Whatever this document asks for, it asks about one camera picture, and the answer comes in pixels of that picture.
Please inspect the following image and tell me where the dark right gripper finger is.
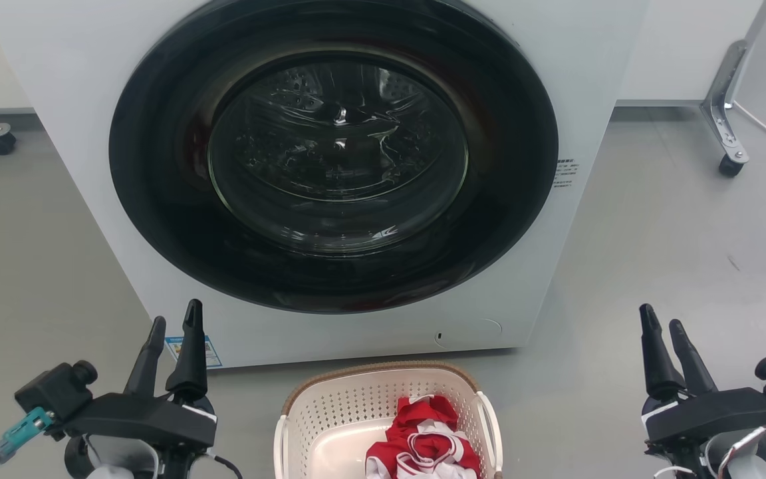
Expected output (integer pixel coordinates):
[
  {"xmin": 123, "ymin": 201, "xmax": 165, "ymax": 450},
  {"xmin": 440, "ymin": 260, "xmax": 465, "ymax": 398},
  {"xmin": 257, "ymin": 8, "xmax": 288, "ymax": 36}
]
[
  {"xmin": 639, "ymin": 304, "xmax": 687, "ymax": 400},
  {"xmin": 669, "ymin": 319, "xmax": 718, "ymax": 397}
]

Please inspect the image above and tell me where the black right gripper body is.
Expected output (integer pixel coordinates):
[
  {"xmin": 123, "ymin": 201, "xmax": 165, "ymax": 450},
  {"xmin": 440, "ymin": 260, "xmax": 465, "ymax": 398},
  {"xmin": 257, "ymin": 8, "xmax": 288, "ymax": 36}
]
[{"xmin": 641, "ymin": 388, "xmax": 766, "ymax": 446}]

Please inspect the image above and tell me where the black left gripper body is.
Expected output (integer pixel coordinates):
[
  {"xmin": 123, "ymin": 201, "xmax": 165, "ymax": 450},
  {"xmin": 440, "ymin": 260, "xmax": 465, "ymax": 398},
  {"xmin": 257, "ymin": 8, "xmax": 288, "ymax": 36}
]
[{"xmin": 64, "ymin": 393, "xmax": 218, "ymax": 448}]

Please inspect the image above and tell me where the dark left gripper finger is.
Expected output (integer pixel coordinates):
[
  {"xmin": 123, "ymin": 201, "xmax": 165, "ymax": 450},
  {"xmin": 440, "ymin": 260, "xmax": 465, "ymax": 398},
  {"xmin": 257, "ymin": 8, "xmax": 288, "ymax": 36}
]
[
  {"xmin": 124, "ymin": 316, "xmax": 167, "ymax": 398},
  {"xmin": 166, "ymin": 299, "xmax": 209, "ymax": 402}
]

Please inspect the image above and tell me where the cream perforated plastic laundry basket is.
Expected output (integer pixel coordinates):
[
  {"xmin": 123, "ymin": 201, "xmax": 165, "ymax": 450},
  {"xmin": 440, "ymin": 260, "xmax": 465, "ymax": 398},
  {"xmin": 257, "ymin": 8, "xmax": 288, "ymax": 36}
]
[{"xmin": 273, "ymin": 361, "xmax": 505, "ymax": 479}]

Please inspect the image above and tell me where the blue energy label sticker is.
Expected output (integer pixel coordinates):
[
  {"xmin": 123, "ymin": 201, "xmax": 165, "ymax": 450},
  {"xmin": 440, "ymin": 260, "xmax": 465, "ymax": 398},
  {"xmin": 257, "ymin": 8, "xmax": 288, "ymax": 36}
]
[{"xmin": 164, "ymin": 335, "xmax": 223, "ymax": 369}]

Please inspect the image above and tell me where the black round washer door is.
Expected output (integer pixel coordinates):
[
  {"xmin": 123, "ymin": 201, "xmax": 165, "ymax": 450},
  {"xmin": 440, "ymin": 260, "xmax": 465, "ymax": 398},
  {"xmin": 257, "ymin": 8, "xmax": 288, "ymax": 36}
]
[{"xmin": 108, "ymin": 0, "xmax": 560, "ymax": 315}]

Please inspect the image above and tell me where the round washer filter cover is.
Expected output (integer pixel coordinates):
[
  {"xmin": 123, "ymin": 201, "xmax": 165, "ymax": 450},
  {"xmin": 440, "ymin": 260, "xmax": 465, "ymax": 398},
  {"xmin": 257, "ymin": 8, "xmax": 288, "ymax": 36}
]
[{"xmin": 433, "ymin": 318, "xmax": 504, "ymax": 349}]

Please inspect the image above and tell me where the small printed text sticker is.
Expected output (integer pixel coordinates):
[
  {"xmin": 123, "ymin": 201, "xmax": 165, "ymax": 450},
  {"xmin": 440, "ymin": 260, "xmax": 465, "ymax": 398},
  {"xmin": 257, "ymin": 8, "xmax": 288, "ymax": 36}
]
[{"xmin": 554, "ymin": 158, "xmax": 580, "ymax": 190}]

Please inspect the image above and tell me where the red and white garment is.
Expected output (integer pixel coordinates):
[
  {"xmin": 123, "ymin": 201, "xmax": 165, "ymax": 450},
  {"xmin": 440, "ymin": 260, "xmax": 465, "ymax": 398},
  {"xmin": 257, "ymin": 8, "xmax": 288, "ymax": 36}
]
[{"xmin": 364, "ymin": 395, "xmax": 482, "ymax": 479}]

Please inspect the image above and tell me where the tall metal leg with caster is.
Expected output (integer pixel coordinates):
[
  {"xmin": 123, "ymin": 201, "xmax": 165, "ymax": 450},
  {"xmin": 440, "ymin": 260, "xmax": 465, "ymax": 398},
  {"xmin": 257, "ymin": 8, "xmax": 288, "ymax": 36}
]
[{"xmin": 700, "ymin": 0, "xmax": 766, "ymax": 178}]

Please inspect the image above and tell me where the white front-load washing machine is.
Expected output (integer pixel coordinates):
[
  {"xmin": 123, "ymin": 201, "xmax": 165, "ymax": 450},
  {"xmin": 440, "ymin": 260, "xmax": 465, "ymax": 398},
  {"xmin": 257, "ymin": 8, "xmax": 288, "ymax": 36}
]
[{"xmin": 0, "ymin": 0, "xmax": 650, "ymax": 369}]

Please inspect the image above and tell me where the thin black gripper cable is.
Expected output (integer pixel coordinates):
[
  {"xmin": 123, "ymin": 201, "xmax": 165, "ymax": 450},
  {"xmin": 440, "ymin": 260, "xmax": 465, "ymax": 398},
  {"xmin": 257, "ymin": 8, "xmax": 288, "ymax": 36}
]
[{"xmin": 207, "ymin": 454, "xmax": 245, "ymax": 479}]

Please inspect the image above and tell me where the teal cable connector plug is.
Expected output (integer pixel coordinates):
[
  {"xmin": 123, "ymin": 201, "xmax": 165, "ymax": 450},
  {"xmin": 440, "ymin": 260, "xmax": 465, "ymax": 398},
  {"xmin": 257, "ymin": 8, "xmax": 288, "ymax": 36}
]
[{"xmin": 0, "ymin": 406, "xmax": 55, "ymax": 465}]

